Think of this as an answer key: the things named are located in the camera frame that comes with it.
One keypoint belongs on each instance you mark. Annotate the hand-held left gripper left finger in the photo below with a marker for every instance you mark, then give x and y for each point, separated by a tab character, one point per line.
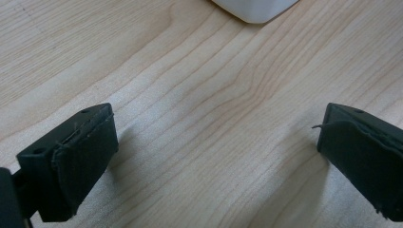
76	155

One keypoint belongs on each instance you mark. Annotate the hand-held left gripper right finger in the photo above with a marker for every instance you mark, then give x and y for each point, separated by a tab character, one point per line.
364	155

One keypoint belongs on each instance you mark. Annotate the white plastic container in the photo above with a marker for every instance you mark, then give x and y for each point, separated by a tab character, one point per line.
255	9

